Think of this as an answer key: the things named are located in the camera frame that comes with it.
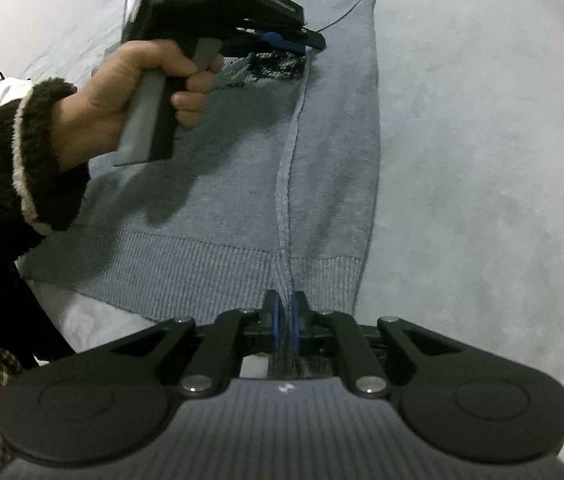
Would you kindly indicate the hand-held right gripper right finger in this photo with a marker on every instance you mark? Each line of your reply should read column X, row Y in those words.
column 296, row 327

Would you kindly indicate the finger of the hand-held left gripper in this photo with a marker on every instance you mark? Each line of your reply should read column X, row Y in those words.
column 272, row 40

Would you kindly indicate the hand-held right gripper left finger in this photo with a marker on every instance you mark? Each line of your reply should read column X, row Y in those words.
column 276, row 325

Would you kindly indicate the grey knitted sweater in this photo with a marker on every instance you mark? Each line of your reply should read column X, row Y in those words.
column 332, row 160

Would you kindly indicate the person's left hand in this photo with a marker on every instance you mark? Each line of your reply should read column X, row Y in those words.
column 97, row 105

